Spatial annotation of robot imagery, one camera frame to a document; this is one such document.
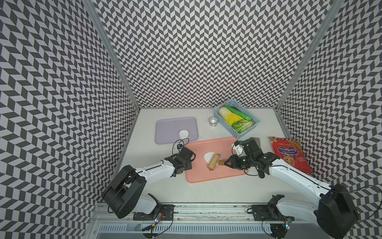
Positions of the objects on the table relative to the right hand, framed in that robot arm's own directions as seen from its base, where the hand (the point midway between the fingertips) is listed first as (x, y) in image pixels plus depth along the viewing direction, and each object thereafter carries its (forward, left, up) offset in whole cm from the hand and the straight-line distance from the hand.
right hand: (228, 167), depth 80 cm
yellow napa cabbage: (+35, -6, 0) cm, 36 cm away
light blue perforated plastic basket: (+49, -13, -3) cm, 51 cm away
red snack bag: (+12, -41, -5) cm, 43 cm away
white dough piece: (+10, +10, -8) cm, 17 cm away
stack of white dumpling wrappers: (+26, +27, -6) cm, 38 cm away
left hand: (+5, +24, -8) cm, 25 cm away
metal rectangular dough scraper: (+21, -24, -8) cm, 33 cm away
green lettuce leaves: (+29, -13, 0) cm, 32 cm away
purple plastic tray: (+29, +38, -5) cm, 48 cm away
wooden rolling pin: (+6, +6, -5) cm, 10 cm away
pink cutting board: (0, +15, -8) cm, 17 cm away
